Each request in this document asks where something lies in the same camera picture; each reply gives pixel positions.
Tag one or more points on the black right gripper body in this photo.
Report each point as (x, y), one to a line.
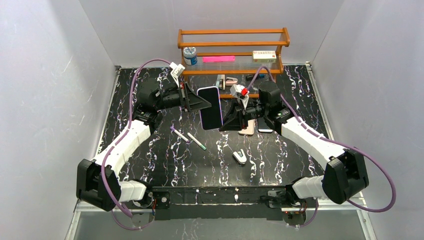
(241, 114)

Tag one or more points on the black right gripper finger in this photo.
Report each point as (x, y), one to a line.
(235, 111)
(235, 124)

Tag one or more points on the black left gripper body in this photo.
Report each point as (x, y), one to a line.
(185, 97)

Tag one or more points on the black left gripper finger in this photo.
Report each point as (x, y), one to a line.
(197, 104)
(189, 94)

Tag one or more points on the black phone without case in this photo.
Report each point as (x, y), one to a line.
(263, 127)

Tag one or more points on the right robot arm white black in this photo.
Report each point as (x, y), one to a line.
(345, 173)

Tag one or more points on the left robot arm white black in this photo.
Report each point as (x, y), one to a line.
(97, 180)

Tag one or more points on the purple capped marker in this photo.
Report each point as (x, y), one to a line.
(185, 139)

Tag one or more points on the pink white stapler on shelf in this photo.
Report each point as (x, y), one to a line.
(229, 81)

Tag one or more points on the green capped marker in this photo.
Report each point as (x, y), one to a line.
(194, 139)

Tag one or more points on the pink flat box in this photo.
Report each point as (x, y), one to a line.
(218, 59)

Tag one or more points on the blue lidded jar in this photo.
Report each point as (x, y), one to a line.
(190, 55)

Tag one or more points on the orange wooden shelf rack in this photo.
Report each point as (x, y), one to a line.
(230, 51)

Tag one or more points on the white red box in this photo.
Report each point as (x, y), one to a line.
(264, 56)

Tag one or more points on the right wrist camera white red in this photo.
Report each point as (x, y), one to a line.
(241, 93)

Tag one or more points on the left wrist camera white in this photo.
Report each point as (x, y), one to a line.
(176, 71)

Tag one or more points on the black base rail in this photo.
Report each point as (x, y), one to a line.
(273, 203)

